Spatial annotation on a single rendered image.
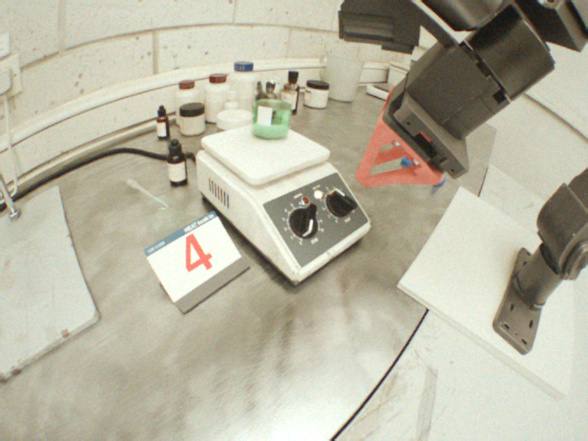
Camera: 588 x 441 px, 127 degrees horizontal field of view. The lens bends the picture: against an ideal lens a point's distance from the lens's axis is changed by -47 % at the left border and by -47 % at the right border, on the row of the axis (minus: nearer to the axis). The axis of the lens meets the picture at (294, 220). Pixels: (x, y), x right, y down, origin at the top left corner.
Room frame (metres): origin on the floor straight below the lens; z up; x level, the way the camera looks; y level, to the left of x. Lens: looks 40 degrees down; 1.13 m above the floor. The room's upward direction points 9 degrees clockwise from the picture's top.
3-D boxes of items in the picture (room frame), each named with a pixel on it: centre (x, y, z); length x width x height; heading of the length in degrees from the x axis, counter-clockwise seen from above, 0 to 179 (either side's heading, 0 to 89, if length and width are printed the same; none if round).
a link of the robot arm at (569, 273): (0.17, -0.32, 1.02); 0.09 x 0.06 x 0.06; 179
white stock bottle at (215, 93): (0.59, 0.22, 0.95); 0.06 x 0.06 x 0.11
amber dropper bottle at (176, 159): (0.33, 0.19, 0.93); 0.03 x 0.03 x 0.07
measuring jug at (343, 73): (0.96, -0.07, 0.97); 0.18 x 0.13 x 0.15; 52
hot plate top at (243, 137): (0.30, 0.05, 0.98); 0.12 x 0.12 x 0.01; 49
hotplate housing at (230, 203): (0.29, 0.03, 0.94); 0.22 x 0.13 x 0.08; 49
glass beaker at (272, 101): (0.33, 0.05, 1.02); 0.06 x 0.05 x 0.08; 18
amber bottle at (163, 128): (0.47, 0.29, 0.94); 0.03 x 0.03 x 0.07
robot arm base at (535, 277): (0.17, -0.33, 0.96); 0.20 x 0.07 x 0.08; 136
